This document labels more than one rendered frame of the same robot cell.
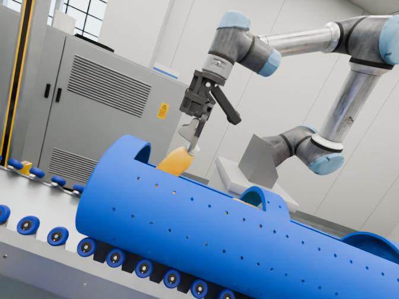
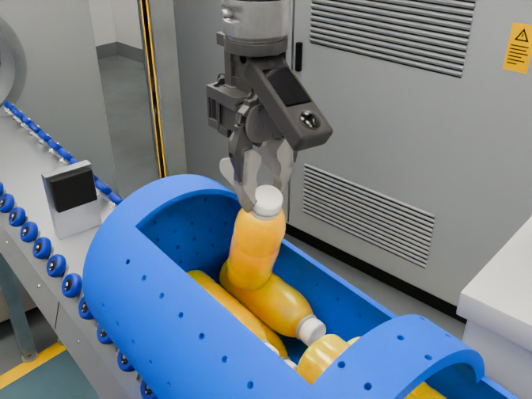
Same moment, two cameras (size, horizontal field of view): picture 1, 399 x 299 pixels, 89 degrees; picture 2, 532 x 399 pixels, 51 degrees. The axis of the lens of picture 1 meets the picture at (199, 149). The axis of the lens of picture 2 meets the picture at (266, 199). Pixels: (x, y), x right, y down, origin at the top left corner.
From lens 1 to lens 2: 0.56 m
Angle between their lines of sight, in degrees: 52
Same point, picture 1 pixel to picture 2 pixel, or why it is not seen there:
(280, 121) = not seen: outside the picture
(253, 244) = not seen: outside the picture
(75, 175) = (344, 222)
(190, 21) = not seen: outside the picture
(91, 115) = (355, 90)
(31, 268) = (93, 366)
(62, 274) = (113, 387)
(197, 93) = (232, 83)
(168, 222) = (148, 348)
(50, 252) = (104, 351)
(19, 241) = (85, 326)
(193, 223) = (173, 362)
